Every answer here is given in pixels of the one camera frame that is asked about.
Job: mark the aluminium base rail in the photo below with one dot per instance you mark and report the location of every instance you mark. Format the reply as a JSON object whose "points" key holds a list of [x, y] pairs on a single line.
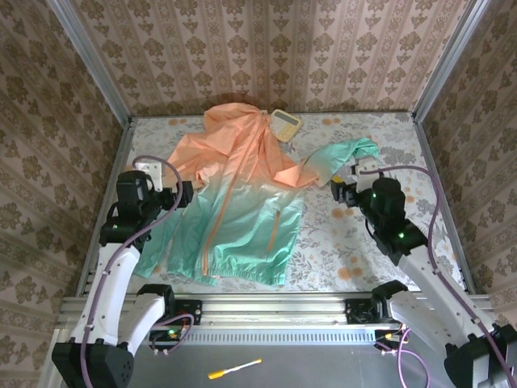
{"points": [[274, 311]]}

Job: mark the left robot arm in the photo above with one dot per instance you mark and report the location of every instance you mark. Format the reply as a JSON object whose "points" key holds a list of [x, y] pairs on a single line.
{"points": [[113, 283]]}

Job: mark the floral tablecloth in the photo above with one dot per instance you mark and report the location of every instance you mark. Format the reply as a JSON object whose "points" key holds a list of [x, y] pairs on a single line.
{"points": [[343, 262]]}

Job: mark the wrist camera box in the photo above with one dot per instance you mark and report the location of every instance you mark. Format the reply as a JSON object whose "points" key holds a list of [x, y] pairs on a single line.
{"points": [[367, 165], [151, 169]]}

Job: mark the orange and teal jacket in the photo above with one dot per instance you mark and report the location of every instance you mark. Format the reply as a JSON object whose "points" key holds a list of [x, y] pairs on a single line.
{"points": [[242, 210]]}

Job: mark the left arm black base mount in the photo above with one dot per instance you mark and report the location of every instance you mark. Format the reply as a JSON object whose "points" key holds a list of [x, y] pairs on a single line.
{"points": [[194, 311]]}

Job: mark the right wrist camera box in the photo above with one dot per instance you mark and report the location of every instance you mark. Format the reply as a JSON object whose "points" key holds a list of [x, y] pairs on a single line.
{"points": [[367, 165]]}

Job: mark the aluminium frame post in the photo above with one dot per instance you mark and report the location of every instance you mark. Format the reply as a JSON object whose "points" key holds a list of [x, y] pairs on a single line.
{"points": [[448, 60], [95, 60]]}

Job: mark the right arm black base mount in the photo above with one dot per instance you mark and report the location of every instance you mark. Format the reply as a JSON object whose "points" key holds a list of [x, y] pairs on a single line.
{"points": [[357, 311]]}

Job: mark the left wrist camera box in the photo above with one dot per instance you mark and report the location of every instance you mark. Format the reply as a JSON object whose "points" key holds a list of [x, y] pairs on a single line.
{"points": [[151, 169]]}

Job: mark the yellow calculator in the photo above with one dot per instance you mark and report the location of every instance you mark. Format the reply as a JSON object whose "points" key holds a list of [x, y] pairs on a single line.
{"points": [[287, 125]]}

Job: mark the aluminium table side rail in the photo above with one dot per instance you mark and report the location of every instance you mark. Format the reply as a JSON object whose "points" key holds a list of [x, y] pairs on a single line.
{"points": [[122, 141], [431, 161]]}

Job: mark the perforated metal strip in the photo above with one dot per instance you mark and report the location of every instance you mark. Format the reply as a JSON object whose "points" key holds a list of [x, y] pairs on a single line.
{"points": [[282, 335]]}

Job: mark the white and yellow pen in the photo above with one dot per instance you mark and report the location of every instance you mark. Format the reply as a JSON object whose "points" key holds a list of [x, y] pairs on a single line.
{"points": [[236, 368]]}

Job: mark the black connector board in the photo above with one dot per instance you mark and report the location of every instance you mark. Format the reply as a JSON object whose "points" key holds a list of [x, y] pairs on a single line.
{"points": [[171, 334], [389, 336]]}

